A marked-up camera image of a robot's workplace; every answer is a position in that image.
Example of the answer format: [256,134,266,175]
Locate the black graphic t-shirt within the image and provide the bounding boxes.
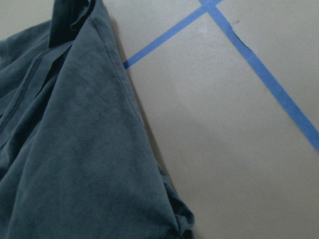
[0,0,194,239]

